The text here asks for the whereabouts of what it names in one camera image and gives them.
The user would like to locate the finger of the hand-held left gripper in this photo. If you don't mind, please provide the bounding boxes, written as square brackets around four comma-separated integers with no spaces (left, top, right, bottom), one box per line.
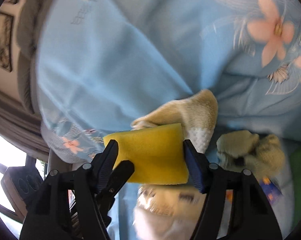
[100,159,135,206]

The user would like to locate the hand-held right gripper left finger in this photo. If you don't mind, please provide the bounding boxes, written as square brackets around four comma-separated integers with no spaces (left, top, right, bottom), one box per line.
[20,139,119,240]

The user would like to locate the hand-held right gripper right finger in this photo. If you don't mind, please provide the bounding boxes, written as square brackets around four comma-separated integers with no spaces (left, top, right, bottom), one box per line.
[183,139,283,240]

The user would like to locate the yellow sponge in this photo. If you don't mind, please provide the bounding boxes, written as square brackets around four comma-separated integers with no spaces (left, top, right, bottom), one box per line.
[103,123,190,186]

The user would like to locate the beige white sock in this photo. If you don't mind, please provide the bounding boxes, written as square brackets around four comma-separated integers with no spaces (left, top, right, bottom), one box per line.
[132,89,219,154]
[133,184,209,240]

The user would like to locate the beige plush sock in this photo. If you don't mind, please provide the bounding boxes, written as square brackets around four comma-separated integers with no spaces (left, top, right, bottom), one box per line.
[216,131,286,180]

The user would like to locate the blue orange paper label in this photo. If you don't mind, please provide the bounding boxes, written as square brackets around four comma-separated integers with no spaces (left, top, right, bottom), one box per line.
[262,177,284,204]

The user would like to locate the blue floral bedsheet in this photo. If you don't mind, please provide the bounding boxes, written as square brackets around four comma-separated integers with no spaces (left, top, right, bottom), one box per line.
[37,0,301,240]

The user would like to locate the grey curtain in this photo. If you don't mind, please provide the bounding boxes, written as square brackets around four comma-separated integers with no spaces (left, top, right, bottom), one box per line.
[0,84,51,162]

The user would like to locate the window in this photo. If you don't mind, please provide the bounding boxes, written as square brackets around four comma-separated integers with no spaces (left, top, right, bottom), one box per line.
[0,127,28,230]

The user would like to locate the grey sofa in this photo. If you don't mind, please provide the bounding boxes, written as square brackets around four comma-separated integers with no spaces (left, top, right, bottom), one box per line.
[14,0,57,117]

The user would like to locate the framed wall picture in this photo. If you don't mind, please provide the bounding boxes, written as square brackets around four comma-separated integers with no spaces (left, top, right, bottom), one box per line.
[0,12,15,73]

